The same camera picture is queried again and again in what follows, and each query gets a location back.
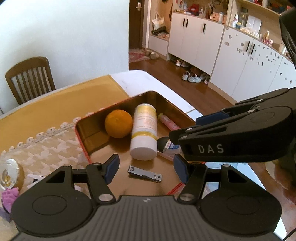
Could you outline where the yellow table runner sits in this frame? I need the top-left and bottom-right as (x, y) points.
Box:
(0, 74), (131, 153)

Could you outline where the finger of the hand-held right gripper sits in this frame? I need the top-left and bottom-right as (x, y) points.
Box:
(196, 88), (292, 127)
(169, 109), (256, 145)

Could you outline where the white tote bag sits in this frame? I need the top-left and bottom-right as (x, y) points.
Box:
(151, 14), (166, 30)

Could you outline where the round gold tin white lid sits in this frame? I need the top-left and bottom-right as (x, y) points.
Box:
(0, 158), (25, 190)

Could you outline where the row of shoes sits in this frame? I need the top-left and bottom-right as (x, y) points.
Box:
(170, 54), (211, 85)

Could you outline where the dark wooden door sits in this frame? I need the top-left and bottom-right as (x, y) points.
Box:
(129, 0), (148, 50)

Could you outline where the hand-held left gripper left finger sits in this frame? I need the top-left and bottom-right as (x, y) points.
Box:
(46, 153), (120, 205)

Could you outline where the person's right hand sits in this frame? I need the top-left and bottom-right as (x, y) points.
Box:
(266, 159), (296, 197)

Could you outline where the beige lace tablecloth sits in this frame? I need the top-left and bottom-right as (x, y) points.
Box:
(0, 111), (90, 232)

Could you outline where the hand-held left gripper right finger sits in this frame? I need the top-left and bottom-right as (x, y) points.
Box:
(173, 154), (246, 204)

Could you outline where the purple spiky toy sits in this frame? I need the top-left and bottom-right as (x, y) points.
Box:
(1, 187), (20, 212)

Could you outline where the patterned door mat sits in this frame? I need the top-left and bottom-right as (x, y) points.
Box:
(129, 49), (151, 63)

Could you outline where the pink tube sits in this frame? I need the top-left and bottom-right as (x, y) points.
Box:
(158, 113), (181, 131)

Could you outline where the white wall cabinet unit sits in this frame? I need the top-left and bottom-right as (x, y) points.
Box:
(148, 0), (296, 102)

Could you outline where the wooden chair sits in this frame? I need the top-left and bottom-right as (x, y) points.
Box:
(5, 57), (56, 105)

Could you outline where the metal nail clipper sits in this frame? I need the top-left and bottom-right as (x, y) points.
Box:
(128, 165), (163, 183)

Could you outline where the white bottle with yellow bands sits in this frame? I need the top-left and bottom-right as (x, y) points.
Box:
(129, 103), (158, 161)

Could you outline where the red tin box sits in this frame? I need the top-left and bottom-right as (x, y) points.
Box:
(74, 91), (205, 196)

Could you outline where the orange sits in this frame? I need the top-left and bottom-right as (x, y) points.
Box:
(105, 109), (134, 139)

